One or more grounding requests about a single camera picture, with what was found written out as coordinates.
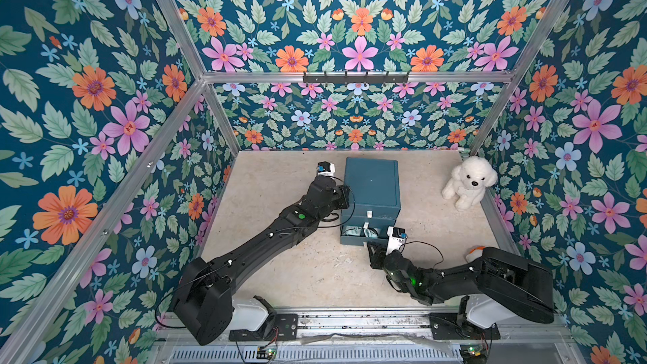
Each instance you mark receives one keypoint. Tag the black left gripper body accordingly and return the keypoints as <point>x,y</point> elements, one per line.
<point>337,201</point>

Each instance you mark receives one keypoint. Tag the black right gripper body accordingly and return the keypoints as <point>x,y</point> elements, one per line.
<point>376,254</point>

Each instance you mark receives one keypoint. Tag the mint green umbrella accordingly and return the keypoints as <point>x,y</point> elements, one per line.
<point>368,232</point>

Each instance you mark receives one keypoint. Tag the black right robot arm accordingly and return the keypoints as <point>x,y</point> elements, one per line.
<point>521,286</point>

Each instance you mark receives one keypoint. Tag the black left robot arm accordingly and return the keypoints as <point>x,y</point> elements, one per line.
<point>204,299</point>

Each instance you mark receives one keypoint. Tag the teal drawer cabinet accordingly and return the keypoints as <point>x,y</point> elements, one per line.
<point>374,199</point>

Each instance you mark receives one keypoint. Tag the white plush dog toy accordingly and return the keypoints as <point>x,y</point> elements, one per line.
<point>469,181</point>

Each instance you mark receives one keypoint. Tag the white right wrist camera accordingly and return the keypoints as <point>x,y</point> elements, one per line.
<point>397,239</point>

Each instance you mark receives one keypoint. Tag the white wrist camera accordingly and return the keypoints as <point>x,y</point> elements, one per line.
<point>326,169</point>
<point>397,239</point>

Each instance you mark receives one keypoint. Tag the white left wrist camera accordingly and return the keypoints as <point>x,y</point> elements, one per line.
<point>326,169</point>

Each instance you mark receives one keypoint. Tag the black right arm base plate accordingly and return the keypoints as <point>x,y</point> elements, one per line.
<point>451,326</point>

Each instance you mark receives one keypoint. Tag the aluminium front rail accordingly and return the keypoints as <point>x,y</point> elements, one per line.
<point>377,335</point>

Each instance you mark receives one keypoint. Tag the black wall hook rail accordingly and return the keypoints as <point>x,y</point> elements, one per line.
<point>340,78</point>

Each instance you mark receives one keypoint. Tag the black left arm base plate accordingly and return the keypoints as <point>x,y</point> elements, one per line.
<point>280,327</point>

